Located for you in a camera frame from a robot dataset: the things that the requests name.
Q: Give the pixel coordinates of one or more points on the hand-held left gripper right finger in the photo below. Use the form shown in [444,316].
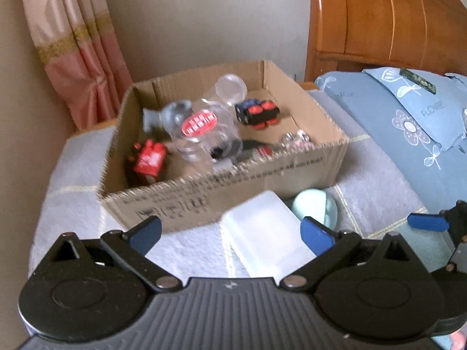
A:
[315,235]

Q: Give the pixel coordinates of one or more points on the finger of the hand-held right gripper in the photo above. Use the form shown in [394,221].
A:
[427,222]

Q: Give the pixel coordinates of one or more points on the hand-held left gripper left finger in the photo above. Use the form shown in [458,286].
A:
[144,234]

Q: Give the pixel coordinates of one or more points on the white translucent plastic box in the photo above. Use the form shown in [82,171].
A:
[268,237]

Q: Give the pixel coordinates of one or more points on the red toy train car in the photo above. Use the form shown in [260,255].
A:
[147,160]

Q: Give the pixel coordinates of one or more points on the cardboard box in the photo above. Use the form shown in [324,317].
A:
[226,189]

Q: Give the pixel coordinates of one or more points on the pink crystal ornament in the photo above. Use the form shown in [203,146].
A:
[295,140]

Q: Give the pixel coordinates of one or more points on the silver capped glass bottle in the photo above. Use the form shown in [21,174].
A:
[259,149]

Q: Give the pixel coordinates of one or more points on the large clear plastic jar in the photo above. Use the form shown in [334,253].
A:
[202,131]

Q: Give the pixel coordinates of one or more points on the black toy train car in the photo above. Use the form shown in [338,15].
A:
[257,112]

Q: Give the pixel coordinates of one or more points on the light green round lid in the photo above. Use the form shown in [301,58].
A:
[315,207]

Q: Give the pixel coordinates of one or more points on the grey checked blanket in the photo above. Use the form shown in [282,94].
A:
[368,186]

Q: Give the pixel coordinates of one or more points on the blue floral pillow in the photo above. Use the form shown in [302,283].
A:
[408,131]

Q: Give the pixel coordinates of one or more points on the grey elephant toy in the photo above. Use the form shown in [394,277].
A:
[150,120]

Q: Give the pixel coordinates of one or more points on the small clear plastic jar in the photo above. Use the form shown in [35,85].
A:
[230,86]

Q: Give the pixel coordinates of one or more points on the pink curtain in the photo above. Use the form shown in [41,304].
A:
[76,54]

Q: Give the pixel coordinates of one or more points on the wooden headboard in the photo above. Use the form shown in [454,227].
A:
[394,22]

